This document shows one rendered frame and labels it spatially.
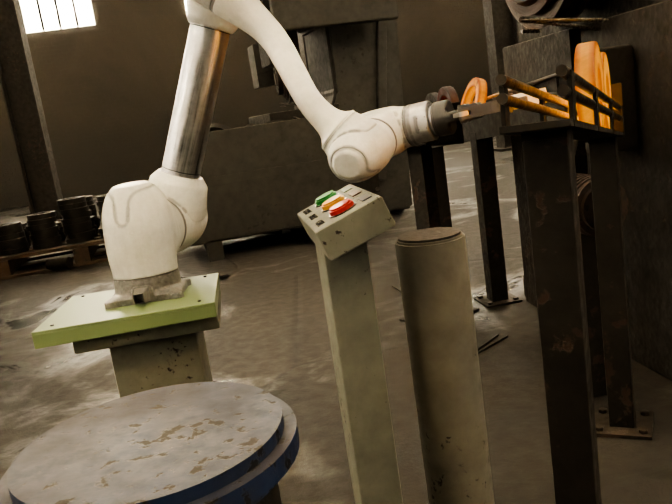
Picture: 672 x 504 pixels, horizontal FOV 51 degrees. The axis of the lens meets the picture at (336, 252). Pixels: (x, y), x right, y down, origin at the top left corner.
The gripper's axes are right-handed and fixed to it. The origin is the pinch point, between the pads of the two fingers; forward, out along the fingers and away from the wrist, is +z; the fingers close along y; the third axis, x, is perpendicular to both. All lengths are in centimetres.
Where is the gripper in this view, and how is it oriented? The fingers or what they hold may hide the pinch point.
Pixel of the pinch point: (529, 98)
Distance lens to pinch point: 151.5
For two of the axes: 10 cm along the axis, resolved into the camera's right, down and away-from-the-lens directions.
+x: -2.2, -9.6, -1.5
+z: 8.8, -1.3, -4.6
